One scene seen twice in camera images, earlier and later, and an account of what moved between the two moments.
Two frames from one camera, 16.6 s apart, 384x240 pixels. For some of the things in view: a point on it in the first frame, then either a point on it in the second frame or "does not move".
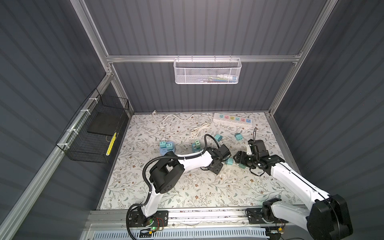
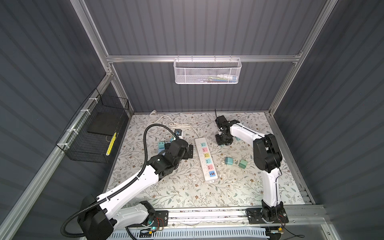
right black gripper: [240, 157] -> [220, 143]
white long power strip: [235, 119] -> [209, 170]
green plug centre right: [242, 166] does not move
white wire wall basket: [207, 70] does not move
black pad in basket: [106, 123] does not move
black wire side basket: [93, 135] does not move
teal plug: [230, 161] does not move
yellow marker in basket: [111, 144] does not move
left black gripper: [218, 170] -> [189, 153]
